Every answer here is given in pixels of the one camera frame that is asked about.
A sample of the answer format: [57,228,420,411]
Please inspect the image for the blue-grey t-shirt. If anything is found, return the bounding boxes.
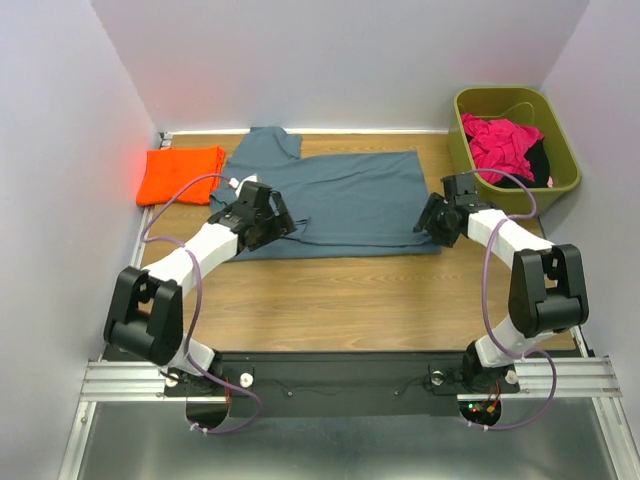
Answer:
[223,127,441,261]

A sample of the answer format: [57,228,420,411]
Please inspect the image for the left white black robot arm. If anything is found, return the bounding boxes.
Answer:
[103,177,295,394]

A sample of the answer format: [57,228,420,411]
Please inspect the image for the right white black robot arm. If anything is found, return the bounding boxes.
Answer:
[414,173,589,392]

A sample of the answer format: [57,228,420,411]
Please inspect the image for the folded orange t-shirt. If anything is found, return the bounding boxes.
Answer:
[136,146,226,207]

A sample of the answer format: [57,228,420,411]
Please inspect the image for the crumpled pink t-shirt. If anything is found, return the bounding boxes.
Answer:
[461,113,544,188]

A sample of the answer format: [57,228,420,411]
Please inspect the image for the crumpled black t-shirt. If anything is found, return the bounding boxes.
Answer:
[495,140,553,189]

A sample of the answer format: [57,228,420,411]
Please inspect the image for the olive green plastic bin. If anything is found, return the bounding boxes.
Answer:
[448,86,581,214]

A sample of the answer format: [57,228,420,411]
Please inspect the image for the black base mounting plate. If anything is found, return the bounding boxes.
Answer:
[165,351,519,422]

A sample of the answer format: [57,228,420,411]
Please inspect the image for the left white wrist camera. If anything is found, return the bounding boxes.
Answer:
[228,174,260,190]

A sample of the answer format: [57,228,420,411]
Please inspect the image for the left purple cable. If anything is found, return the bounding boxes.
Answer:
[139,173,265,435]

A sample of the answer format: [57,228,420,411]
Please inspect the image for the purple cable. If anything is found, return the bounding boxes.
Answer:
[467,168,559,432]
[139,173,265,435]

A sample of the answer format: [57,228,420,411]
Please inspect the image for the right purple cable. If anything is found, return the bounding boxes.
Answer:
[467,168,559,432]

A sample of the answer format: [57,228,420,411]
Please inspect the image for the aluminium extrusion rail frame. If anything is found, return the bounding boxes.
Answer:
[60,236,639,479]

